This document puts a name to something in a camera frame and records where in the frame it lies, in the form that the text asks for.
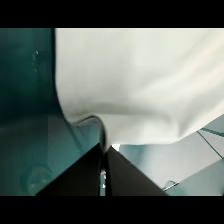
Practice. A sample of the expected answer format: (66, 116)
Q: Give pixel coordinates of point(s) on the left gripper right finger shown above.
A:
(128, 176)

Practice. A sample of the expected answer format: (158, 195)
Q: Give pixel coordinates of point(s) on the cream shirt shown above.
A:
(140, 86)

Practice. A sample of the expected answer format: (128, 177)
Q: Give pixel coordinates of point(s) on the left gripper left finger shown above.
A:
(81, 176)

